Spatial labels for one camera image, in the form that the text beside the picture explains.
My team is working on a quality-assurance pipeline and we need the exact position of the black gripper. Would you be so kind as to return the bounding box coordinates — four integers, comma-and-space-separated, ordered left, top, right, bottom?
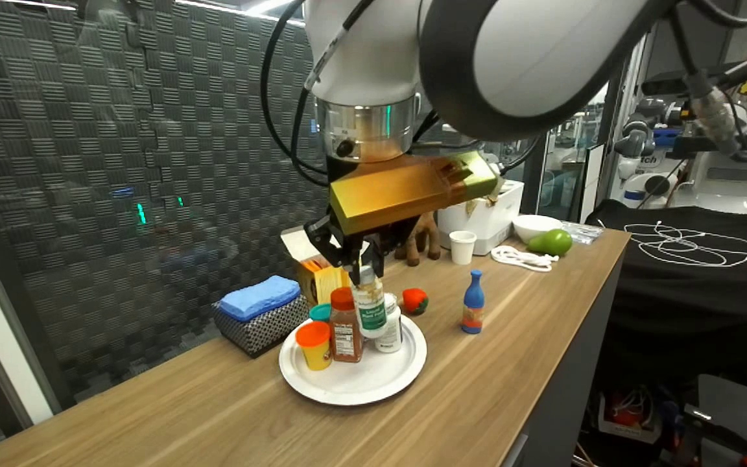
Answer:
302, 210, 388, 292

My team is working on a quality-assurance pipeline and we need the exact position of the white bottle with green label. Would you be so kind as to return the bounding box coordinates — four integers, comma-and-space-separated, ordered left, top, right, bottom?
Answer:
352, 267, 392, 342

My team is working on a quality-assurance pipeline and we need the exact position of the brown spice bottle orange cap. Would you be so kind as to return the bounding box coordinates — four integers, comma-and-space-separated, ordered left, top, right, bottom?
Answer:
330, 285, 366, 363

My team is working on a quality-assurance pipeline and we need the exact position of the yellow play-doh tub orange lid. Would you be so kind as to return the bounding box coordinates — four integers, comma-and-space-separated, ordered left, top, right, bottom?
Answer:
292, 320, 335, 375

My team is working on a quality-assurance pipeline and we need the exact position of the orange strawberry plushie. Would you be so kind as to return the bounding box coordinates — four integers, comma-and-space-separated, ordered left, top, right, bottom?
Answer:
400, 285, 432, 320

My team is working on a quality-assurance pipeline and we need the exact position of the white paper plate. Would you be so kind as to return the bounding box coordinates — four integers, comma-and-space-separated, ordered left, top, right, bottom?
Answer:
278, 314, 431, 411

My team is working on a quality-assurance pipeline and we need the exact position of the yellow orange cardboard box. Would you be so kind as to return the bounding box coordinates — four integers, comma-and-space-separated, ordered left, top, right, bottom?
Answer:
278, 227, 352, 307

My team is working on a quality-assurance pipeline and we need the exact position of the brown moose plush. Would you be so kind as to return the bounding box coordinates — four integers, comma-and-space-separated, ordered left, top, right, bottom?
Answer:
393, 210, 446, 267

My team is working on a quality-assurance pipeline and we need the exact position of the white paper cup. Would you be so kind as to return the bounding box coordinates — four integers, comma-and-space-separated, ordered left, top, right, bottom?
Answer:
446, 228, 479, 267

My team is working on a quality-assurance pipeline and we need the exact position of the blue sponge cloth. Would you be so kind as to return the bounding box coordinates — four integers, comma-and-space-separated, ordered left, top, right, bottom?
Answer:
212, 272, 302, 325

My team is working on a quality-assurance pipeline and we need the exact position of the blue-topped toy bottle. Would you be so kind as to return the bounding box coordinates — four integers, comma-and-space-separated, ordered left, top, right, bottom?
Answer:
459, 267, 488, 338

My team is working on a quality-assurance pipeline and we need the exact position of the white hydroponic appliance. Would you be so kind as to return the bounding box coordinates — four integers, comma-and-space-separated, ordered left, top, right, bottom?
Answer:
436, 176, 527, 258

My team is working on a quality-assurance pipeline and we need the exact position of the white bowl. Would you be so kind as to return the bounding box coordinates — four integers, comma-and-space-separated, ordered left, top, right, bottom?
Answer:
510, 214, 566, 250

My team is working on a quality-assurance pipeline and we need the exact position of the green fruit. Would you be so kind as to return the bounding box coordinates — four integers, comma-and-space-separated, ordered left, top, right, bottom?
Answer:
523, 227, 575, 259

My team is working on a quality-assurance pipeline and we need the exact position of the black draped table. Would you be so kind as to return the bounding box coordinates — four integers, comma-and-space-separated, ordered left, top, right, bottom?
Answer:
583, 203, 747, 366

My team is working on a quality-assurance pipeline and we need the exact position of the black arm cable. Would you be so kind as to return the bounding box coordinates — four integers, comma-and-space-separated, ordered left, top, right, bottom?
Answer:
260, 0, 367, 190

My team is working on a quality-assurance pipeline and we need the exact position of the thin white looped cable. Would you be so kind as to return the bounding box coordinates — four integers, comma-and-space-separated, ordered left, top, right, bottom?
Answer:
621, 219, 747, 270

